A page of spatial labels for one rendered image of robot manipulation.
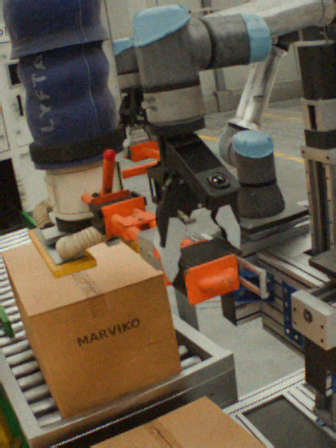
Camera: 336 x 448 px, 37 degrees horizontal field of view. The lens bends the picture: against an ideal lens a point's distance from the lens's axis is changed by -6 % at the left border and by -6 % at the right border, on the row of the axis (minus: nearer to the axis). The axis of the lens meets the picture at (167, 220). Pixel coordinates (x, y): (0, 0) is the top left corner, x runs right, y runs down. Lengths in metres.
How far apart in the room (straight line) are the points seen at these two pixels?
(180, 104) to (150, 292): 0.91
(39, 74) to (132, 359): 0.86
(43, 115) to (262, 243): 0.75
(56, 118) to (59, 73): 0.10
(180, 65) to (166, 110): 0.06
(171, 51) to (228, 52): 0.09
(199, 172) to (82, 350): 0.95
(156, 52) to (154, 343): 1.07
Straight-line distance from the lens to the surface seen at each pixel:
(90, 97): 1.15
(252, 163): 1.50
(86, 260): 1.14
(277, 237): 1.57
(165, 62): 0.64
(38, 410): 1.75
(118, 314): 1.48
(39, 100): 1.16
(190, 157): 0.65
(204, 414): 1.56
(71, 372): 1.52
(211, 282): 0.67
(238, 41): 0.70
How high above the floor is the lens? 1.55
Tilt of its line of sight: 19 degrees down
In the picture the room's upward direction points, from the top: 10 degrees counter-clockwise
